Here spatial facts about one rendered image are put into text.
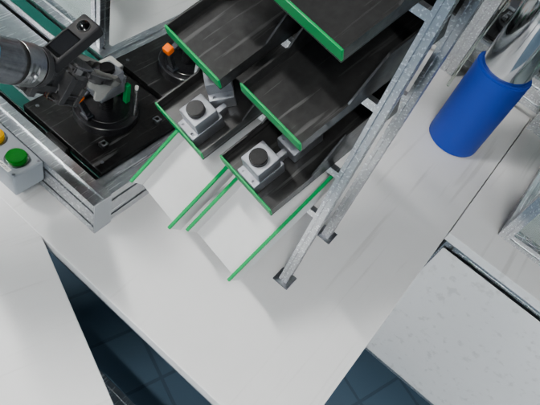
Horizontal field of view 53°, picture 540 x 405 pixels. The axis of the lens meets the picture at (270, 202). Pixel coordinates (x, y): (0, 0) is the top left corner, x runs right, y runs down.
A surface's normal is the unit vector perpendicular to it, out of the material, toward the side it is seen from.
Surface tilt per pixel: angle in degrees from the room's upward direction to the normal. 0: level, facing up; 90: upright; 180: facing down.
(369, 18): 25
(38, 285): 0
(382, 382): 0
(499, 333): 90
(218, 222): 45
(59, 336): 0
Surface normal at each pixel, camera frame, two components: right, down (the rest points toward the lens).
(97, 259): 0.25, -0.57
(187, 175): -0.33, -0.11
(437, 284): -0.60, 0.54
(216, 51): -0.07, -0.34
